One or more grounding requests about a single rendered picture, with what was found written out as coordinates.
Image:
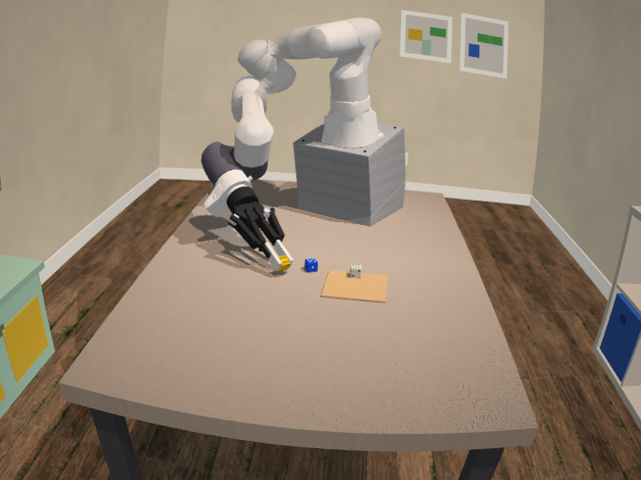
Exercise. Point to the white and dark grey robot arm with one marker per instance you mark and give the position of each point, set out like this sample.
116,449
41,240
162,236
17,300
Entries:
351,123

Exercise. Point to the yellow die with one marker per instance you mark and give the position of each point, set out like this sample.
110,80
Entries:
285,263

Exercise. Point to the blue die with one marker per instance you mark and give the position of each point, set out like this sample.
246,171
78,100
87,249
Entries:
311,265

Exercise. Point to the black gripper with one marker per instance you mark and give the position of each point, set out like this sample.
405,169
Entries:
246,226

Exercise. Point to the white die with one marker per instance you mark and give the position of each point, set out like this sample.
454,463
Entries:
355,271

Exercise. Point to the light orange mat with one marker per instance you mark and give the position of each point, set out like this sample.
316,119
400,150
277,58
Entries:
370,287

